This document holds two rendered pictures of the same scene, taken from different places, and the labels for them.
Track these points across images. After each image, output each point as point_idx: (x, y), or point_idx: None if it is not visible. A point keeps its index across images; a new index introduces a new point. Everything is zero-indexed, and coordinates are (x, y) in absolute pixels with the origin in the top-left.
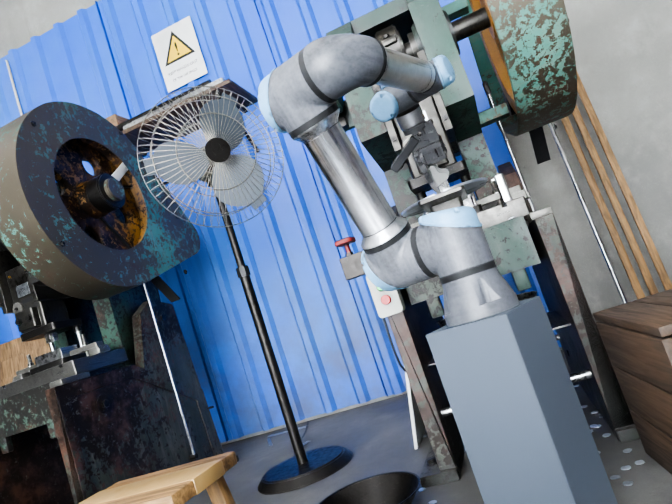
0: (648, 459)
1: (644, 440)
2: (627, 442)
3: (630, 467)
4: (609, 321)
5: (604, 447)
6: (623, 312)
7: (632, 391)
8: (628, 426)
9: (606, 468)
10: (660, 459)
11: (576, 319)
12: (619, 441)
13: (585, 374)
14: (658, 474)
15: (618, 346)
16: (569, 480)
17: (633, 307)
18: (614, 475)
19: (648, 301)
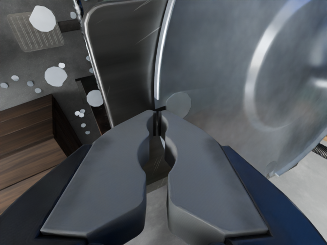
0: (42, 94)
1: (43, 99)
2: (74, 82)
3: (29, 86)
4: (7, 154)
5: (70, 70)
6: (10, 166)
7: (24, 121)
8: (82, 87)
9: (32, 72)
10: (24, 104)
11: (93, 113)
12: (78, 78)
13: (97, 85)
14: (17, 99)
15: (10, 142)
16: None
17: (27, 168)
18: (18, 78)
19: (41, 174)
